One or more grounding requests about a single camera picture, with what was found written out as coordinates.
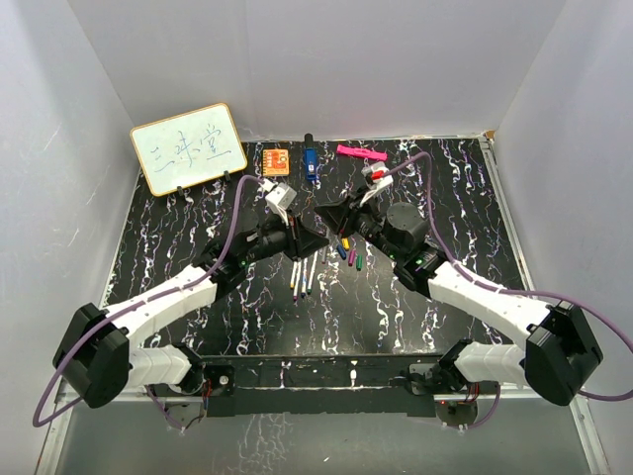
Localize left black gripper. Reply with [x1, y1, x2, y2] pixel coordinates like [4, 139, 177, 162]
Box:
[239, 208, 327, 266]

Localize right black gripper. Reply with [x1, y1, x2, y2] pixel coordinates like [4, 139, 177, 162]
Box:
[316, 187, 403, 263]

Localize white pen yellow end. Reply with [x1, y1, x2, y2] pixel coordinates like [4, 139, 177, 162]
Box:
[290, 260, 300, 289]

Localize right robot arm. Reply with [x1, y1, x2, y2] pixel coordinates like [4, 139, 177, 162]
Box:
[316, 198, 603, 406]

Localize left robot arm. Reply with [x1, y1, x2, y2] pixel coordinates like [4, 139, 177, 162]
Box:
[52, 216, 328, 409]

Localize white pen blue tip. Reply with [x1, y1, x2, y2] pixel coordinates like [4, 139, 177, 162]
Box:
[301, 258, 308, 298]

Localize white pen magenta end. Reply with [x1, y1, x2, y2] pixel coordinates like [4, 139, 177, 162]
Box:
[293, 260, 302, 302]

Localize white pen green end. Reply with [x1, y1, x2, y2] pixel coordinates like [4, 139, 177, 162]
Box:
[307, 252, 318, 295]

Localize blue pen cap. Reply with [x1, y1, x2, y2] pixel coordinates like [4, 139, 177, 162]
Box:
[336, 244, 347, 259]

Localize pink plastic tool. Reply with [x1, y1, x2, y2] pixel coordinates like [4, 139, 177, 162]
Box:
[336, 144, 388, 161]

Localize blue black marker tool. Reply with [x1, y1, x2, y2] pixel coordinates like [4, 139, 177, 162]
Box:
[304, 134, 317, 182]

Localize orange card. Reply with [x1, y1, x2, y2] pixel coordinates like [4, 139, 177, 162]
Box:
[262, 148, 290, 177]

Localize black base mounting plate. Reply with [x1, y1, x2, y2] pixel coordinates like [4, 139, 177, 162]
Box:
[147, 354, 500, 420]

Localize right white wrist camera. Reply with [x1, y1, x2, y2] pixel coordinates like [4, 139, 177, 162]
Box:
[361, 162, 394, 193]

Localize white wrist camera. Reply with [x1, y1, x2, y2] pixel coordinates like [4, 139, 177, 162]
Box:
[260, 178, 297, 216]
[361, 162, 394, 193]

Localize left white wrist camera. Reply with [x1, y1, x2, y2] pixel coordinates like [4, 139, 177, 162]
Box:
[260, 178, 297, 216]

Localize small whiteboard wooden frame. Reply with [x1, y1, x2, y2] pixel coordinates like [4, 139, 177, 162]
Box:
[130, 103, 247, 197]

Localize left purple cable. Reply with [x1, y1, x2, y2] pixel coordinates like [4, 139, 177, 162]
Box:
[32, 175, 271, 432]

